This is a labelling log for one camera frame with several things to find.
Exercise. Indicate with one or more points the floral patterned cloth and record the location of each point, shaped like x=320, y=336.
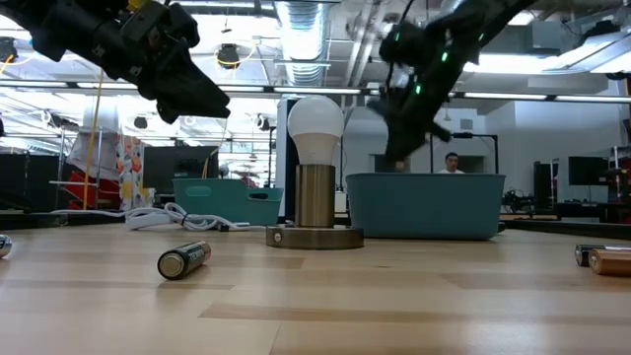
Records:
x=130, y=172

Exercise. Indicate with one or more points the black silver Energizer battery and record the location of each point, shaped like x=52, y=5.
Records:
x=584, y=255

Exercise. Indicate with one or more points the black wall screen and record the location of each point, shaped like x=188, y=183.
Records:
x=586, y=170

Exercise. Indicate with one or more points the brass lamp base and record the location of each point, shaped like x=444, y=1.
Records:
x=315, y=197

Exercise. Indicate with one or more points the copper black Duracell battery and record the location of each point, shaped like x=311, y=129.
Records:
x=611, y=262

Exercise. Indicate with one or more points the red metal rack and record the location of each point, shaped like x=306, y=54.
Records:
x=98, y=190

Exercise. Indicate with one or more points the round black ceiling fixture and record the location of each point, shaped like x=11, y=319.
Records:
x=228, y=56

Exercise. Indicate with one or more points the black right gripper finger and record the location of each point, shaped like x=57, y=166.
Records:
x=394, y=145
x=413, y=143

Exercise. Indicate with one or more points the black monitor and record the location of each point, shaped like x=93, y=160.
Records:
x=162, y=170

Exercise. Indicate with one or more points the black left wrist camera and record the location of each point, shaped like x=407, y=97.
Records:
x=162, y=24

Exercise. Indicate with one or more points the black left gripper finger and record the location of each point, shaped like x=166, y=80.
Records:
x=192, y=86
x=177, y=106

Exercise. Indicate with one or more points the black battery with gold end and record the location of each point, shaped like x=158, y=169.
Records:
x=185, y=260

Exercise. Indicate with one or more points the dark teal plastic bin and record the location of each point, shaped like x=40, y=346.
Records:
x=424, y=207

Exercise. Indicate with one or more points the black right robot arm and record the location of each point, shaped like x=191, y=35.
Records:
x=458, y=44

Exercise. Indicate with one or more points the silver ventilation duct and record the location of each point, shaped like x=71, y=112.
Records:
x=303, y=44

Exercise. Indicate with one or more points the tall black panel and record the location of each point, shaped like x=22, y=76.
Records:
x=290, y=197

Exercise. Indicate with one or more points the black cabinet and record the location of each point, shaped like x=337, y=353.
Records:
x=544, y=182

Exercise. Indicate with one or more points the black metal table frame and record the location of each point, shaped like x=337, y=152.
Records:
x=49, y=221

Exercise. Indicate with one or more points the person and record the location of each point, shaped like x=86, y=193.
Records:
x=451, y=163

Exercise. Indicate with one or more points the yellow tag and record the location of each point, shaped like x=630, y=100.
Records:
x=137, y=4

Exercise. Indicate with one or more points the white light bulb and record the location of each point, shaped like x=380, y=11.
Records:
x=315, y=123

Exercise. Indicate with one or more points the light teal plastic bin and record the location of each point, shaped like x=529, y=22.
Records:
x=222, y=202

